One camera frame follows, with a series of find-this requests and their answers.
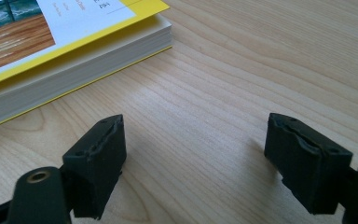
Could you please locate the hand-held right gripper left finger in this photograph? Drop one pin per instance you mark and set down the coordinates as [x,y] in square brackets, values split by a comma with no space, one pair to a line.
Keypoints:
[96,168]

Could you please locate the yellow book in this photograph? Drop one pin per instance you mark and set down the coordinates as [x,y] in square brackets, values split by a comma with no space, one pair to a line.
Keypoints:
[74,34]

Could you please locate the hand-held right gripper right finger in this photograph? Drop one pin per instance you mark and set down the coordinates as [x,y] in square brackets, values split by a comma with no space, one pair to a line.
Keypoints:
[310,168]

